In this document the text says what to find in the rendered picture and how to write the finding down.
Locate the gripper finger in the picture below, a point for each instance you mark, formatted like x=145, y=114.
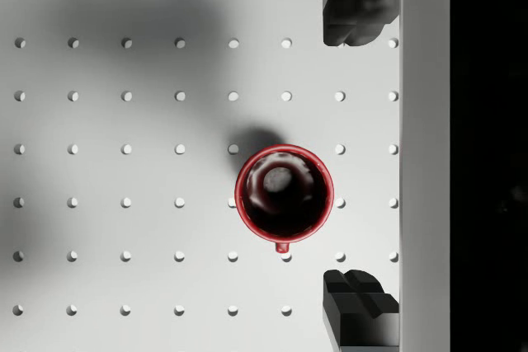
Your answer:
x=359, y=10
x=354, y=302

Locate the red mug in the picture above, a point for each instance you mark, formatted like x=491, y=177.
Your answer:
x=247, y=220

